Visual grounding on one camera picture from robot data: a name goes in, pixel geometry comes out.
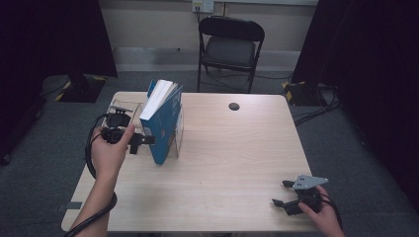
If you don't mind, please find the thin black cable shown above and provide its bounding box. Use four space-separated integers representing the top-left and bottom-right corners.
201 70 293 94

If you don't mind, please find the person's left hand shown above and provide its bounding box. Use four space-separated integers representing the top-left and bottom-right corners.
90 122 137 182

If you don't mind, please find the bundle of black cables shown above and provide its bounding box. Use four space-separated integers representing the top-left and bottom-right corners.
293 85 342 127

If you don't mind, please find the black power cable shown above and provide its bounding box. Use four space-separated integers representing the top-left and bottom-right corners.
195 3 204 26

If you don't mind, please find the white wall outlet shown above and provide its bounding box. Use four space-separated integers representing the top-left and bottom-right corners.
192 0 215 14

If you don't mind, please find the blue paperback book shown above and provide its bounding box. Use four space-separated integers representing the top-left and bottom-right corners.
139 78 184 166

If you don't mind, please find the dark curtain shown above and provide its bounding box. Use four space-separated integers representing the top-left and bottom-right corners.
0 0 119 166
291 0 419 211

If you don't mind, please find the right hand-held gripper black cable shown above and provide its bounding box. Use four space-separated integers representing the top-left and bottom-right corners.
317 192 344 231

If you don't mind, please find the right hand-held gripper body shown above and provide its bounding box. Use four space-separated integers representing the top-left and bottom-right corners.
286 174 330 217

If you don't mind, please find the black folding chair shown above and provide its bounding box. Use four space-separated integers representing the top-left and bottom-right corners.
197 15 266 94

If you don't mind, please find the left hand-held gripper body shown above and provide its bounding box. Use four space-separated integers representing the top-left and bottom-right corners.
100 104 140 146

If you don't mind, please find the grey tape strip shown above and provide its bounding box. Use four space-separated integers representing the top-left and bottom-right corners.
56 200 83 213

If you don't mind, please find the person's right hand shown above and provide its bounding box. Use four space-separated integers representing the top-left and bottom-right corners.
297 186 343 233

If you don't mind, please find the left hand-held gripper black cable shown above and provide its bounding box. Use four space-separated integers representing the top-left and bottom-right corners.
63 113 119 237

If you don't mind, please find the black stand base yellow tape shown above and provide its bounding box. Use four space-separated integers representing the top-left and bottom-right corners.
54 73 108 104
281 80 330 107

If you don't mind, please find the clear acrylic divider organizer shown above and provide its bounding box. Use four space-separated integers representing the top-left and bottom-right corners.
103 98 186 159

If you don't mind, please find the hand-held gripper black cable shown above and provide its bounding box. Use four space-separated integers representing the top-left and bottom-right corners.
63 113 119 237
317 192 344 231

